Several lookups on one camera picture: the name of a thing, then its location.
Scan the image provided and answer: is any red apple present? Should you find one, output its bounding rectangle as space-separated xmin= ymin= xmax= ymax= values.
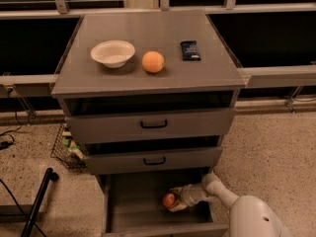
xmin=163 ymin=193 xmax=176 ymax=208

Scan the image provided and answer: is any grey top drawer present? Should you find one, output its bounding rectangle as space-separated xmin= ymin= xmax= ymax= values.
xmin=66 ymin=108 xmax=235 ymax=144

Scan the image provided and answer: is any black wire basket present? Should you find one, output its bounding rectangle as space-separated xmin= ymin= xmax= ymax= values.
xmin=50 ymin=123 xmax=86 ymax=170

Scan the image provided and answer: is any black stand pole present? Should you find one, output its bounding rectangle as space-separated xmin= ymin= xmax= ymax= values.
xmin=21 ymin=168 xmax=59 ymax=237

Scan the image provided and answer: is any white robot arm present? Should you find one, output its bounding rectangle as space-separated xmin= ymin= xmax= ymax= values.
xmin=163 ymin=172 xmax=292 ymax=237

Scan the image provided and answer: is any black floor cable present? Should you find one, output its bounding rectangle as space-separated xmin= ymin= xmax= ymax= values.
xmin=0 ymin=178 xmax=47 ymax=237

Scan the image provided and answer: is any orange fruit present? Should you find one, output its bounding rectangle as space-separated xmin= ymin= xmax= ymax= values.
xmin=142 ymin=51 xmax=165 ymax=73

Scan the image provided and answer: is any grey middle drawer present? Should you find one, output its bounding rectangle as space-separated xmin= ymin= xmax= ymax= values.
xmin=85 ymin=147 xmax=222 ymax=175

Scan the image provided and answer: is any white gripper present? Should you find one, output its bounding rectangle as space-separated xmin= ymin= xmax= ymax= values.
xmin=168 ymin=184 xmax=210 ymax=212

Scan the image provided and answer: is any dark blue snack bar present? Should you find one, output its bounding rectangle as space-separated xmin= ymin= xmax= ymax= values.
xmin=181 ymin=40 xmax=200 ymax=61

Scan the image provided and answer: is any grey open bottom drawer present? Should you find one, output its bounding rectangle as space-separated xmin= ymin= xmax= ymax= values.
xmin=103 ymin=168 xmax=228 ymax=237

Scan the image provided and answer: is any white bowl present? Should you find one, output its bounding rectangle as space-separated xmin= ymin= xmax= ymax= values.
xmin=90 ymin=40 xmax=135 ymax=68

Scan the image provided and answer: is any grey drawer cabinet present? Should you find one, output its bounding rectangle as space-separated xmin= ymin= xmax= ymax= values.
xmin=50 ymin=9 xmax=247 ymax=237

